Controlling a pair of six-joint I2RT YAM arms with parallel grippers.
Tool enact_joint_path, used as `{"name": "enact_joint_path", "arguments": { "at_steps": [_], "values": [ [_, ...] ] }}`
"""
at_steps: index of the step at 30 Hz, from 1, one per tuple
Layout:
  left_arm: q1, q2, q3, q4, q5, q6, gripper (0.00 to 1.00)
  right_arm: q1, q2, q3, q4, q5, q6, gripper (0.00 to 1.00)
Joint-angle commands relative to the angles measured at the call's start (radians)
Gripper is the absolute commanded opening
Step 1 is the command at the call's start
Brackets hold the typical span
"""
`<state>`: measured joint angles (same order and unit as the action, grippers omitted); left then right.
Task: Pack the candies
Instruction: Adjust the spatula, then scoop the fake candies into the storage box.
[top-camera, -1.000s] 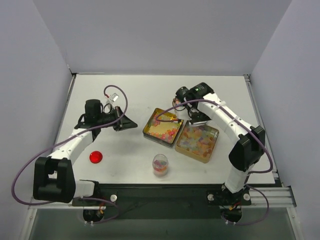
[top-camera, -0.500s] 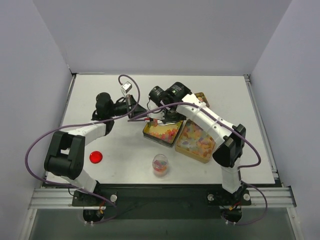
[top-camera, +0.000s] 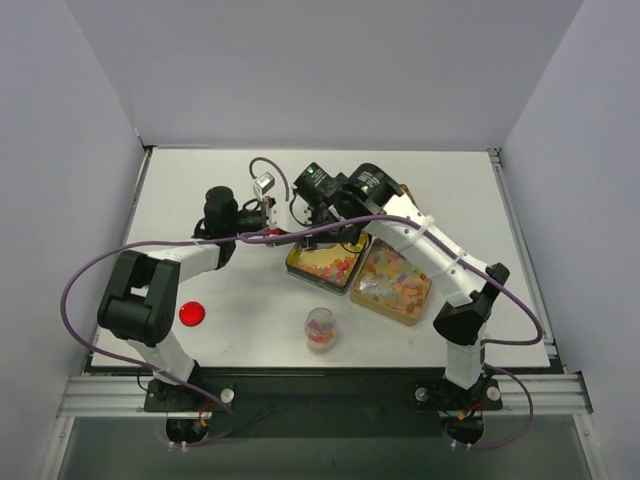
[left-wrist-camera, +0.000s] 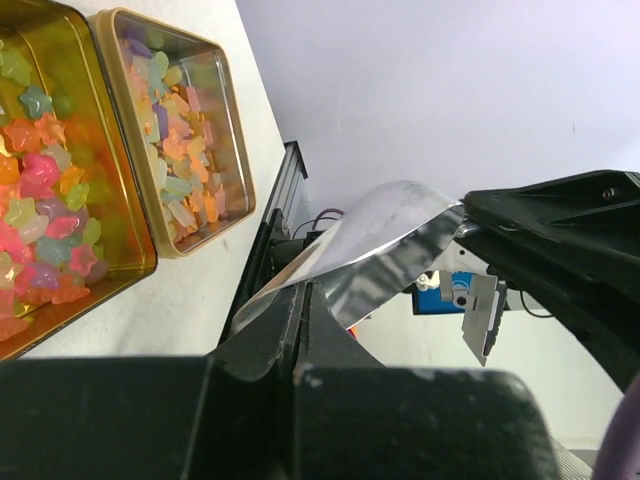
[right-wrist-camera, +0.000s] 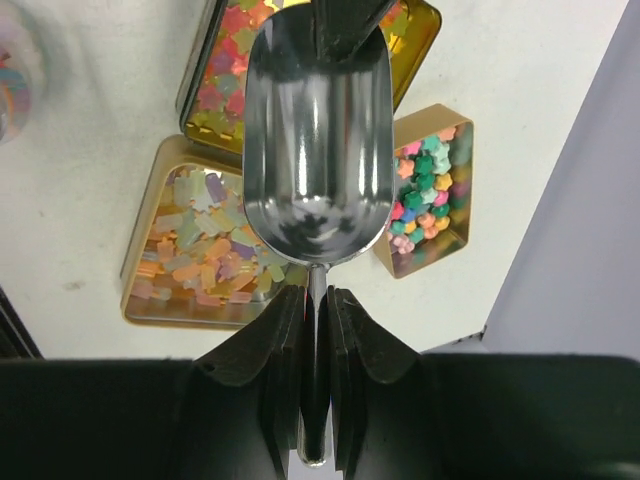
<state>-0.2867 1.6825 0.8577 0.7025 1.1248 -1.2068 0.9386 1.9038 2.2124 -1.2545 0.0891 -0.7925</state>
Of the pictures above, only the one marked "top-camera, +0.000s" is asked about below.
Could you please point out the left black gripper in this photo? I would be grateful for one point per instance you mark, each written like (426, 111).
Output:
(267, 220)

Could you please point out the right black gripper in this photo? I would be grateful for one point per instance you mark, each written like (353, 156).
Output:
(324, 235)

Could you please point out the clear glass jar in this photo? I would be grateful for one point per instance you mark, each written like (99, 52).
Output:
(321, 330)

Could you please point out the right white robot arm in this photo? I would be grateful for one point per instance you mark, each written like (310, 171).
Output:
(469, 286)

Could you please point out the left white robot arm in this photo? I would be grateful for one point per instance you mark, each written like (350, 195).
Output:
(139, 303)

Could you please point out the dark square candy tin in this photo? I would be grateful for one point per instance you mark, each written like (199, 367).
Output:
(331, 269)

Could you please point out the gold rectangular candy tin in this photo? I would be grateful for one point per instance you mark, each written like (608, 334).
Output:
(407, 191)

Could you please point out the gold square candy tin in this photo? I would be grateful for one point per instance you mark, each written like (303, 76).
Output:
(389, 285)

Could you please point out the red round jar lid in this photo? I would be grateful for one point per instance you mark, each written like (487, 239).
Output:
(191, 314)

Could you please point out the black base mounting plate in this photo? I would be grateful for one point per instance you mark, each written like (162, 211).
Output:
(322, 403)

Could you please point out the aluminium frame rail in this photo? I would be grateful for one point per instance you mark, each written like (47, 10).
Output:
(111, 397)

